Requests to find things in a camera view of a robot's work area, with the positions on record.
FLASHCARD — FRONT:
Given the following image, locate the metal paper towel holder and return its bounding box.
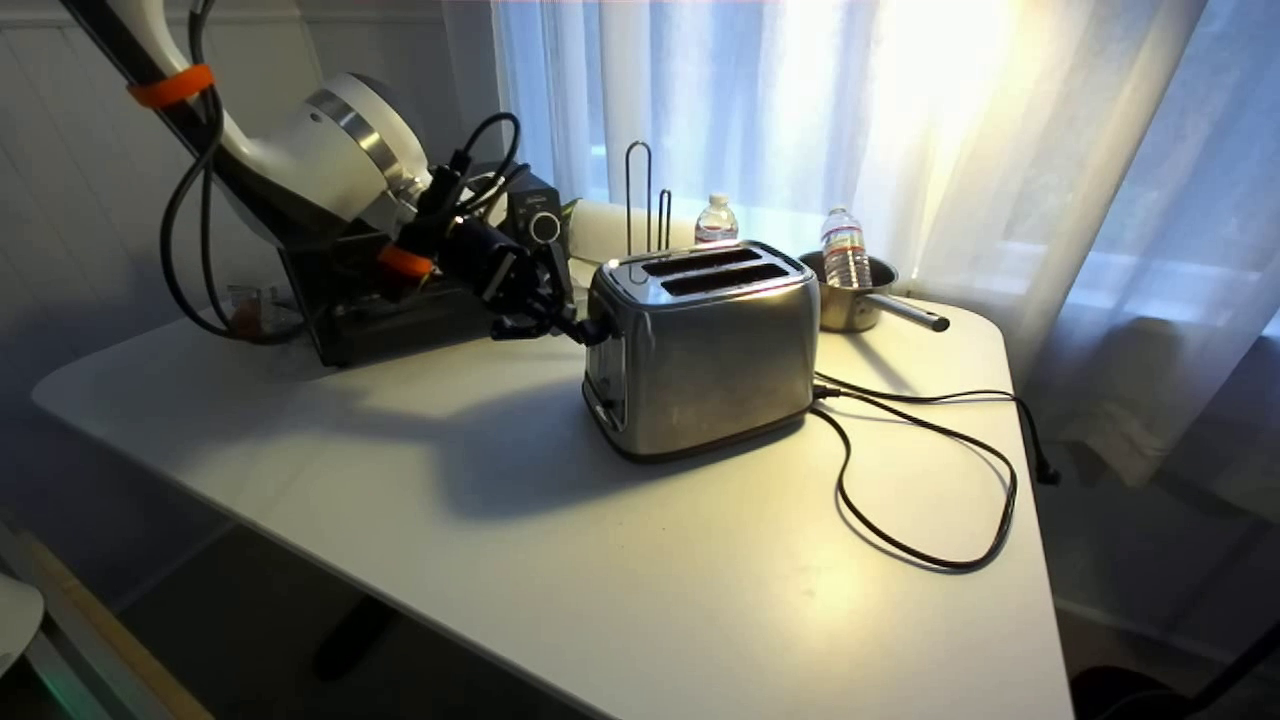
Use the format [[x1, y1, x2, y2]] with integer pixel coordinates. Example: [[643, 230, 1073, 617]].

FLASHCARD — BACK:
[[620, 137, 681, 266]]

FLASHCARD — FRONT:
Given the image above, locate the black toaster power cord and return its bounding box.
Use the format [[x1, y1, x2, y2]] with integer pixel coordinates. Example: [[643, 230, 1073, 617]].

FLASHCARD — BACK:
[[803, 367, 1064, 580]]

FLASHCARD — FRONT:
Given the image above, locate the silver two-slot toaster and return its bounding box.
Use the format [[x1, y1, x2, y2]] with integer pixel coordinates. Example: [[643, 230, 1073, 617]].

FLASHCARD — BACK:
[[580, 237, 825, 465]]

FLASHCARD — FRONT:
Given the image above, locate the small clear glass jar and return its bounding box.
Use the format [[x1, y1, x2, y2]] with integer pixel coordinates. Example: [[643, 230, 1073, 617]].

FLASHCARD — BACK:
[[223, 277, 306, 345]]

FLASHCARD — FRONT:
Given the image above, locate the small steel saucepan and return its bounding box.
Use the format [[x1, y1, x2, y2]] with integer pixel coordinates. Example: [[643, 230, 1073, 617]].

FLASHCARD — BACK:
[[798, 247, 955, 339]]

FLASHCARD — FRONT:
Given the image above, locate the clear plastic water bottle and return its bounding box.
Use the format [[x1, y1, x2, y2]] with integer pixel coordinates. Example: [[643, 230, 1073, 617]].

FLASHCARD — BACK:
[[691, 194, 744, 252], [815, 204, 877, 296]]

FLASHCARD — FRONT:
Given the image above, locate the black toaster oven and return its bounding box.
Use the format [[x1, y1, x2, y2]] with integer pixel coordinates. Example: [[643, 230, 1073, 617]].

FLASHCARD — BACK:
[[279, 160, 580, 373]]

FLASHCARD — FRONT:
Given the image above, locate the white sheer curtain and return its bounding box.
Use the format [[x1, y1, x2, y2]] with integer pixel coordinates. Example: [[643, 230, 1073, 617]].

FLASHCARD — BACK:
[[489, 0, 1280, 529]]

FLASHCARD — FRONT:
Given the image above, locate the orange cable strap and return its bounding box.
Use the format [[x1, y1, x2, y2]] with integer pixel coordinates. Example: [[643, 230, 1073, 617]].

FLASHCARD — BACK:
[[375, 239, 444, 290], [126, 62, 219, 115]]

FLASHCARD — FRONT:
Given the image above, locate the black table leg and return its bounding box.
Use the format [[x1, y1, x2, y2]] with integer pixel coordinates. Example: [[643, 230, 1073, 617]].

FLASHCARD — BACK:
[[307, 598, 404, 684]]

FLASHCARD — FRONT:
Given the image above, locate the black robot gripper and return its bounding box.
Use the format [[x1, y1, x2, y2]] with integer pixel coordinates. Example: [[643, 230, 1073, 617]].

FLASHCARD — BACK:
[[440, 217, 600, 348]]

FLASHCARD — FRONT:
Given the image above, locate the wooden furniture edge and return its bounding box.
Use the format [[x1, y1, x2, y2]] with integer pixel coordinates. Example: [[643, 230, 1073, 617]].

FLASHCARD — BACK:
[[0, 500, 215, 720]]

